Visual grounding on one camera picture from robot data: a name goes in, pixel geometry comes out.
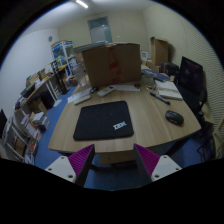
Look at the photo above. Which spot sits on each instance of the side desk with clutter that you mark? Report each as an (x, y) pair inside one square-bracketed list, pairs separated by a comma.
[(33, 88)]

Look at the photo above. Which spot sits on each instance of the black computer mouse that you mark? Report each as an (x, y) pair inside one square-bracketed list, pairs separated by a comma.
[(174, 117)]

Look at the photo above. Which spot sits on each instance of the ceiling light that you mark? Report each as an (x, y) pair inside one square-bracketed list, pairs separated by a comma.
[(80, 2)]

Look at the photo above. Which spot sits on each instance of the door with window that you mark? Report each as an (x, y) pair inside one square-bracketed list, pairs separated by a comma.
[(100, 30)]

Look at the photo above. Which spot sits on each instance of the low bookshelf with books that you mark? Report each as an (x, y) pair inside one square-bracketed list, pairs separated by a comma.
[(21, 144)]

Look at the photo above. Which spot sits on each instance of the tall cardboard box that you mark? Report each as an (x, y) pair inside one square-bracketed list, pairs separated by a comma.
[(159, 50)]

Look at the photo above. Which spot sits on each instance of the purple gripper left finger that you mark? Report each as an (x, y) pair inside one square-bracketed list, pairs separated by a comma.
[(74, 168)]

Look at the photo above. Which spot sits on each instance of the blue white storage shelf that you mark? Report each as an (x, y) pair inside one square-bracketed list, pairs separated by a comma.
[(64, 55)]

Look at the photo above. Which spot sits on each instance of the black office chair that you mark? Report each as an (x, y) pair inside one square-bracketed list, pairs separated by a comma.
[(195, 102)]

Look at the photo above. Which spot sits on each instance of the white keyboard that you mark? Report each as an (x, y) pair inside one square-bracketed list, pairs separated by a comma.
[(78, 95)]

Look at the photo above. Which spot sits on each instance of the black marker pen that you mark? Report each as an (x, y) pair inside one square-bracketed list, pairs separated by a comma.
[(160, 98)]

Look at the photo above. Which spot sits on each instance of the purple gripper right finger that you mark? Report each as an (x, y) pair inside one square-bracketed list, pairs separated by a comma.
[(151, 166)]

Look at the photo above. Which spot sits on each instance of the large cardboard box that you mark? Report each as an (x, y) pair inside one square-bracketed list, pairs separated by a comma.
[(115, 64)]

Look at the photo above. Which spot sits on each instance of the white remote control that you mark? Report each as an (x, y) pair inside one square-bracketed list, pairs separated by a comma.
[(106, 91)]

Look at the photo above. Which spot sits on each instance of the open white notebook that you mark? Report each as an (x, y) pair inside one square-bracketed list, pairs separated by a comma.
[(168, 90)]

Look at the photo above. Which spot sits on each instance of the blue book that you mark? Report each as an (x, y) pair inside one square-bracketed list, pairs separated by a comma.
[(157, 76)]

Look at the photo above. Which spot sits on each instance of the black computer monitor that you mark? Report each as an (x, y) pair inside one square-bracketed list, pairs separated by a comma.
[(191, 75)]

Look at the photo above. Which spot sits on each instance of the black IBM mouse pad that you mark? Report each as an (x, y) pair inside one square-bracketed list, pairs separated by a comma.
[(104, 121)]

